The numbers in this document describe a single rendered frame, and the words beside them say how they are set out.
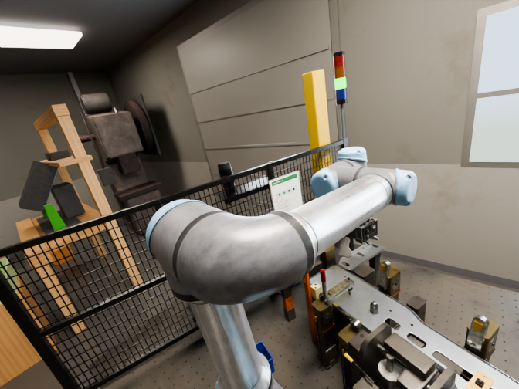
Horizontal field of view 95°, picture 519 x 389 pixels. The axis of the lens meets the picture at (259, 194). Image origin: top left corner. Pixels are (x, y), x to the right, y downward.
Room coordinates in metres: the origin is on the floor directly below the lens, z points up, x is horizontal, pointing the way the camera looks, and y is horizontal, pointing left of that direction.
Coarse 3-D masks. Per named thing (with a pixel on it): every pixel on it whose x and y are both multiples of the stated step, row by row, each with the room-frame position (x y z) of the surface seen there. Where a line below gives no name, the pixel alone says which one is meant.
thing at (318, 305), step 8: (312, 304) 0.77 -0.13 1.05; (320, 304) 0.77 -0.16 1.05; (320, 312) 0.73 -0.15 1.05; (328, 312) 0.75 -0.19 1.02; (320, 320) 0.74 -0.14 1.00; (328, 320) 0.74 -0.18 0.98; (320, 328) 0.74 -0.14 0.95; (328, 328) 0.74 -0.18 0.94; (320, 336) 0.76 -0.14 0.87; (328, 336) 0.75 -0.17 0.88; (320, 344) 0.75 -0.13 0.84; (328, 344) 0.74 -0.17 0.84; (320, 352) 0.77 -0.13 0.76; (328, 352) 0.74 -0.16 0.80; (336, 352) 0.76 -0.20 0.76; (320, 360) 0.77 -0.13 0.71; (328, 360) 0.74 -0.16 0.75; (336, 360) 0.75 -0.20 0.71; (320, 368) 0.74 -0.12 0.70; (328, 368) 0.73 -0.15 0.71
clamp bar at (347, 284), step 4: (344, 280) 0.85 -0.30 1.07; (348, 280) 0.84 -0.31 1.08; (352, 280) 0.84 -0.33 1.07; (340, 284) 0.83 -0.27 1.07; (344, 284) 0.82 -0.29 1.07; (348, 284) 0.82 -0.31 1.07; (352, 284) 0.83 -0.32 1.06; (332, 288) 0.82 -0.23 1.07; (336, 288) 0.81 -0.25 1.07; (340, 288) 0.81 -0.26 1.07; (344, 288) 0.80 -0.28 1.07; (348, 288) 0.82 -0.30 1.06; (352, 288) 0.84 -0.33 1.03; (328, 292) 0.80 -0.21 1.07; (332, 292) 0.80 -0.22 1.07; (336, 292) 0.79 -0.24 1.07; (340, 292) 0.79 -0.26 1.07; (320, 296) 0.78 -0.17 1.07; (332, 296) 0.77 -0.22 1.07; (336, 296) 0.78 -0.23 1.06; (324, 300) 0.76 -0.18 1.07
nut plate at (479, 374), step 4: (480, 372) 0.45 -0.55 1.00; (476, 376) 0.44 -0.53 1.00; (480, 376) 0.44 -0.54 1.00; (484, 376) 0.44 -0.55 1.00; (472, 380) 0.43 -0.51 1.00; (476, 380) 0.43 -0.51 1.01; (480, 380) 0.43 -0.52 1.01; (484, 380) 0.43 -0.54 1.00; (488, 380) 0.43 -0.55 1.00; (492, 380) 0.42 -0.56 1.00; (468, 384) 0.43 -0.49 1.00; (472, 384) 0.42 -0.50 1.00; (476, 384) 0.42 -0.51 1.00; (480, 384) 0.42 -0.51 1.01; (484, 384) 0.42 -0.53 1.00; (488, 384) 0.42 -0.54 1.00; (468, 388) 0.42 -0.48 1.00; (472, 388) 0.41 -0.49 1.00; (476, 388) 0.41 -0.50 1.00; (480, 388) 0.41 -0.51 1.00; (484, 388) 0.41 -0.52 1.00; (488, 388) 0.41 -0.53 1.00
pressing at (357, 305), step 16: (336, 272) 0.99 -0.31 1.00; (368, 288) 0.85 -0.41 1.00; (336, 304) 0.79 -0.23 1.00; (352, 304) 0.78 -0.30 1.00; (368, 304) 0.76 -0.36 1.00; (384, 304) 0.75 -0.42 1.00; (400, 304) 0.73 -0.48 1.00; (368, 320) 0.69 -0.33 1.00; (384, 320) 0.68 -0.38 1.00; (400, 320) 0.66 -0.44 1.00; (416, 320) 0.65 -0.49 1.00; (400, 336) 0.61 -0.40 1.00; (416, 336) 0.59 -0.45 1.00; (432, 336) 0.58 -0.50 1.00; (432, 352) 0.53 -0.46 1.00; (448, 352) 0.52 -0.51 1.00; (464, 352) 0.51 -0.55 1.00; (464, 368) 0.47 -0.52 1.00; (480, 368) 0.46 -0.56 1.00; (496, 368) 0.45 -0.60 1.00; (464, 384) 0.43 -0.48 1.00; (496, 384) 0.41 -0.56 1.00; (512, 384) 0.41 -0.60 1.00
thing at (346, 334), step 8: (344, 328) 0.62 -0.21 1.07; (352, 328) 0.62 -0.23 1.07; (344, 336) 0.59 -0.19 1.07; (352, 336) 0.59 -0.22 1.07; (344, 344) 0.58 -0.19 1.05; (344, 352) 0.58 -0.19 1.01; (344, 360) 0.58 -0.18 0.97; (344, 368) 0.58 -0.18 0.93; (344, 376) 0.60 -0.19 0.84; (352, 376) 0.57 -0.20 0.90; (344, 384) 0.60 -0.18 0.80; (352, 384) 0.57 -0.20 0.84
